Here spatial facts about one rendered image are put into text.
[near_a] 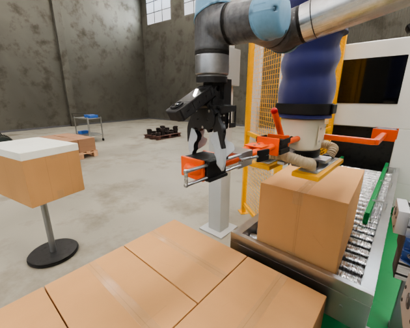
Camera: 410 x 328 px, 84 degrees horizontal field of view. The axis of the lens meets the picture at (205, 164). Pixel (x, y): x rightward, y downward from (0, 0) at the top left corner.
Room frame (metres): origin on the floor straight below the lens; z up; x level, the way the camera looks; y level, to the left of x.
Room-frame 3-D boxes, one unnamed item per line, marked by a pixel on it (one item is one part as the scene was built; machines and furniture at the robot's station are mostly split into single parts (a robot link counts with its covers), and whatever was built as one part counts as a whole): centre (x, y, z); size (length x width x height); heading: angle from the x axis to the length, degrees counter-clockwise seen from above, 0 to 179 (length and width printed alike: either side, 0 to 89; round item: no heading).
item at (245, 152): (0.64, -0.09, 1.21); 0.07 x 0.07 x 0.04; 47
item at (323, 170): (0.92, -0.48, 1.11); 0.34 x 0.10 x 0.05; 137
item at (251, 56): (2.21, -0.55, 1.05); 0.87 x 0.10 x 2.10; 11
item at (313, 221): (1.23, -0.64, 0.75); 0.60 x 0.40 x 0.40; 141
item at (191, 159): (0.55, 0.00, 1.22); 0.08 x 0.07 x 0.05; 137
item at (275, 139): (0.80, -0.24, 1.22); 0.10 x 0.08 x 0.06; 47
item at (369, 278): (1.64, -1.44, 0.50); 2.31 x 0.05 x 0.19; 139
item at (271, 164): (1.05, -0.34, 1.11); 0.34 x 0.10 x 0.05; 137
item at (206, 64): (0.55, -0.01, 1.44); 0.08 x 0.08 x 0.05
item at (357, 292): (0.98, -0.43, 0.58); 0.70 x 0.03 x 0.06; 49
